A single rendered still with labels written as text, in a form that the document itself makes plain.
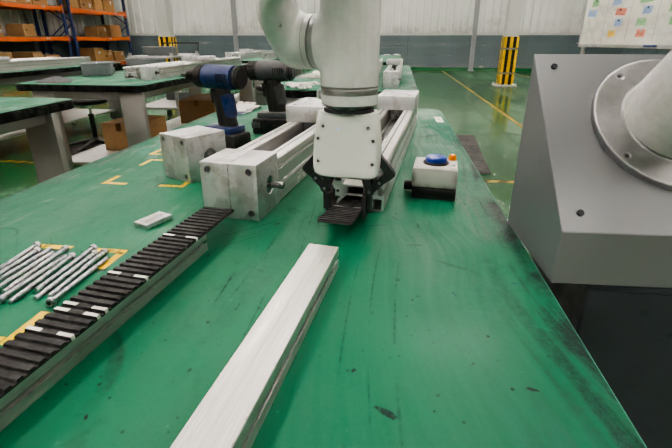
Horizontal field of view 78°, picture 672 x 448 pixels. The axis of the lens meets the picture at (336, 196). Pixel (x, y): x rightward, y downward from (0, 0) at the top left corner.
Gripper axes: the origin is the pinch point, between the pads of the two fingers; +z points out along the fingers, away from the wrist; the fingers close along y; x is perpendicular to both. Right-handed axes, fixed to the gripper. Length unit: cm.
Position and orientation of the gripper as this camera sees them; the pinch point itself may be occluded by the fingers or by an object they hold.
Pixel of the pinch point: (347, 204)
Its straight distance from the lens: 67.4
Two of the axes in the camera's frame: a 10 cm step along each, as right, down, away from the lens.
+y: 9.7, 0.9, -2.3
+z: 0.0, 9.4, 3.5
